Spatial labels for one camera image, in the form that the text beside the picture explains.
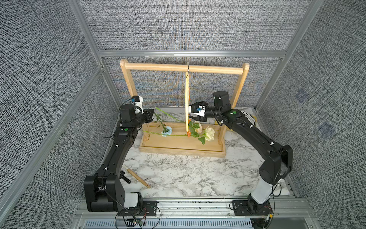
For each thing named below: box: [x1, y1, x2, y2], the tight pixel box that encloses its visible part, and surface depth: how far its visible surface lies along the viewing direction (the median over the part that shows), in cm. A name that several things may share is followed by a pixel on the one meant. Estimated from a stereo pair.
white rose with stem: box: [142, 126, 215, 146], surface depth 81 cm
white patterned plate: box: [240, 110, 256, 126], surface depth 112 cm
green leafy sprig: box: [153, 112, 170, 134], surface depth 88 cm
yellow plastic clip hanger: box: [184, 61, 190, 133], surface depth 65 cm
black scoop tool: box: [119, 170, 132, 184], surface depth 85 cm
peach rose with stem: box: [154, 106, 203, 134], surface depth 87 cm
